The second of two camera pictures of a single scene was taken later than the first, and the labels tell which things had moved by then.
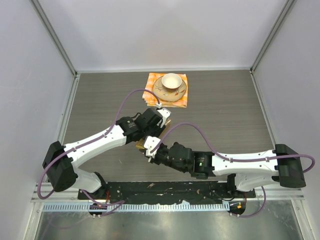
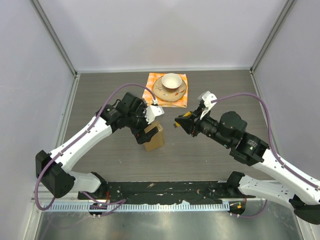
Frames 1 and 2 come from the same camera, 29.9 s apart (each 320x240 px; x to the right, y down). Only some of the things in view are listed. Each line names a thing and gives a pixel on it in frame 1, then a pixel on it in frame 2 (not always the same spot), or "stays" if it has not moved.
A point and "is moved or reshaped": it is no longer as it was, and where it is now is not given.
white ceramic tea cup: [171, 81] stays
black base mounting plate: [164, 192] stays
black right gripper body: [162, 157] to [196, 130]
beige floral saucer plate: [167, 94] stays
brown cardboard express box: [140, 144] is moved or reshaped
